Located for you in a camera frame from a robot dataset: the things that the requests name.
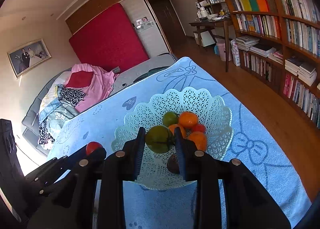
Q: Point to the dark wooden door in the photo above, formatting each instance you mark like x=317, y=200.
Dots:
x=169, y=22

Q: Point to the finger of the black left gripper seen aside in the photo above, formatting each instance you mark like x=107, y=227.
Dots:
x=45, y=178

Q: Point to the grey mattress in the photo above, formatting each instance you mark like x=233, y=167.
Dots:
x=142, y=71

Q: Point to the oval orange fruit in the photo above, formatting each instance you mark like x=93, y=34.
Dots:
x=174, y=126

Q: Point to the pile of clothes and bedding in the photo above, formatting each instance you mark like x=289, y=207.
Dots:
x=71, y=93

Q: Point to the wooden bookshelf with books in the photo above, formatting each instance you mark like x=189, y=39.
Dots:
x=278, y=41

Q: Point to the dark brown passion fruit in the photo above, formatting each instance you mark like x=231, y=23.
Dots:
x=172, y=164

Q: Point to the large green tomato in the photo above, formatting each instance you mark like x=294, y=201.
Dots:
x=159, y=139

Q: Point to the light blue patterned towel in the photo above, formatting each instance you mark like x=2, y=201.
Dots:
x=252, y=144

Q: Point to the pink waste bin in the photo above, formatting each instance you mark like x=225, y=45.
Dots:
x=221, y=49

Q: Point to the white slatted wardrobe door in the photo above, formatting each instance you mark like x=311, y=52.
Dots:
x=145, y=24

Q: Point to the large smooth orange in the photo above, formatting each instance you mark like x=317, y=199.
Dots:
x=200, y=140

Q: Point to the green round fruit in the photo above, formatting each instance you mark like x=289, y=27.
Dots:
x=169, y=118

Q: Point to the small textured orange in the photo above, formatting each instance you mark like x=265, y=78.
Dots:
x=188, y=119

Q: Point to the red upholstered headboard panel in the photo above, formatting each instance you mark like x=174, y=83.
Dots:
x=109, y=41

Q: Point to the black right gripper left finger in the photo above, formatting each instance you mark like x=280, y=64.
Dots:
x=70, y=204

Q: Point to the dark wooden desk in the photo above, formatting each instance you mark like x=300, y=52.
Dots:
x=209, y=25

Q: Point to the small red tomato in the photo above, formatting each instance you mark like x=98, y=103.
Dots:
x=92, y=146
x=198, y=127

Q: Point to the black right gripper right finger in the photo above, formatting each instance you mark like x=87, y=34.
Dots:
x=248, y=204

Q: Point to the framed wedding photo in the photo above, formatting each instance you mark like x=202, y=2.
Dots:
x=28, y=56

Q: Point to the light blue lattice fruit basket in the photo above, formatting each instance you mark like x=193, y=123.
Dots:
x=212, y=113

